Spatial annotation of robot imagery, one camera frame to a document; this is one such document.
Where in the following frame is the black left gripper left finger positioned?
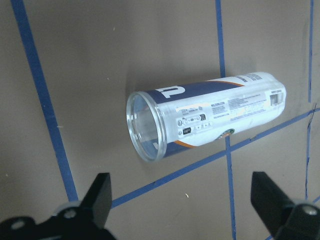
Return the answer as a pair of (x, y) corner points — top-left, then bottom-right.
(79, 172), (112, 229)

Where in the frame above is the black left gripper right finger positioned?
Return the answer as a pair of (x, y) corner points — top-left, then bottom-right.
(250, 171), (295, 237)

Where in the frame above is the white tennis ball can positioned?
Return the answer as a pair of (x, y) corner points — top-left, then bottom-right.
(126, 72), (287, 162)

